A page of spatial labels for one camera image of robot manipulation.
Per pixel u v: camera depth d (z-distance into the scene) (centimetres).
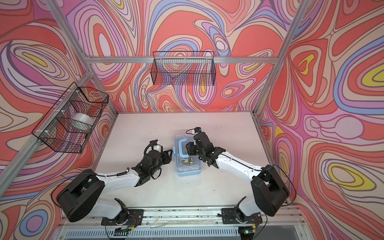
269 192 42
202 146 64
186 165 83
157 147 78
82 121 72
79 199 43
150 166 67
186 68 96
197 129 75
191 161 84
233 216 73
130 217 73
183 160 84
